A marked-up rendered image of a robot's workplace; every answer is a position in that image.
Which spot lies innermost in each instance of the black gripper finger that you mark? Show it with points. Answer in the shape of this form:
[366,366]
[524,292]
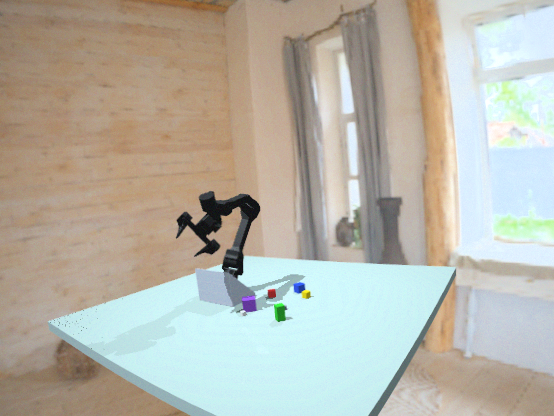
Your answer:
[183,223]
[206,249]

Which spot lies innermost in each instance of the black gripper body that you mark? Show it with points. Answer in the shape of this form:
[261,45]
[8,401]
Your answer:
[199,230]

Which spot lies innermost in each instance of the purple block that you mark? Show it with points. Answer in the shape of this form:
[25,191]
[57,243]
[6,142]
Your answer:
[249,304]

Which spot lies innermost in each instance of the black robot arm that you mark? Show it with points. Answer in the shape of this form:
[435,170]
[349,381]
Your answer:
[212,222]

